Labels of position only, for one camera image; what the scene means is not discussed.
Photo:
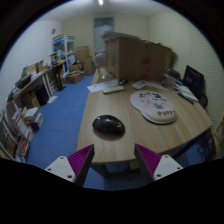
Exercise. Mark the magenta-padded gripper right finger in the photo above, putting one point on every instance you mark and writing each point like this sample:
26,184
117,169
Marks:
165,165

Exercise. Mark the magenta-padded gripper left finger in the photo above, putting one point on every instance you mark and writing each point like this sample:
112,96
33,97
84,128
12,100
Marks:
61,165

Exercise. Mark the black computer mouse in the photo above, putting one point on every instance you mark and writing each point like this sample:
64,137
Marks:
108,125

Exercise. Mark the white cartoon print mouse pad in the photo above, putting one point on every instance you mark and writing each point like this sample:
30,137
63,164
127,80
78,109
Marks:
150,103

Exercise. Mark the shelf unit with books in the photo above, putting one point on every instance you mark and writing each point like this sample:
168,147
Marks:
20,130

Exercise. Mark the black pen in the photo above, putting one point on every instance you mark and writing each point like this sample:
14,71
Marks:
185,98

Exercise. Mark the open white notebook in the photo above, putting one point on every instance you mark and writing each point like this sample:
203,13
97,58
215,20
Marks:
187,93

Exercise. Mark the white paper sheet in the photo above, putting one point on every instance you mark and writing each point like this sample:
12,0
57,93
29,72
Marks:
156,85
98,86

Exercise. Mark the cluttered wooden side desk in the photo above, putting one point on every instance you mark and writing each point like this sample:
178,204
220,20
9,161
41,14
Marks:
33,83

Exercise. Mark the open cardboard box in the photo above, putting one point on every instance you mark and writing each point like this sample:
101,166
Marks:
75,77

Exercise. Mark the dark monitor screen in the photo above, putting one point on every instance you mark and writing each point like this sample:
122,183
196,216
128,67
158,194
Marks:
194,79

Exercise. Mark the long white remote control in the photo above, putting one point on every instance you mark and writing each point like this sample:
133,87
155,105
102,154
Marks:
113,89

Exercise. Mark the clear glass jar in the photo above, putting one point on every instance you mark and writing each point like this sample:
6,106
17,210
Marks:
101,65

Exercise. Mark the stacked cardboard boxes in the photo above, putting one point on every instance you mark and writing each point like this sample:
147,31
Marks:
85,58

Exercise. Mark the large brown cardboard box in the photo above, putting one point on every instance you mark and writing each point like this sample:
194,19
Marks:
133,58

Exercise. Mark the blue white display cabinet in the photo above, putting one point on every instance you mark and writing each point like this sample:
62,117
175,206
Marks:
65,50

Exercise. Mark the grey door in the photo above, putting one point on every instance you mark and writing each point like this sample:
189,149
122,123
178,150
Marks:
103,30

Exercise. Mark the ceiling light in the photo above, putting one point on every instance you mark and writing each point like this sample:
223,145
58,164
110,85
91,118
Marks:
100,2

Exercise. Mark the round wall clock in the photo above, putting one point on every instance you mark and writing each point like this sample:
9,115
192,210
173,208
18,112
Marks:
53,31

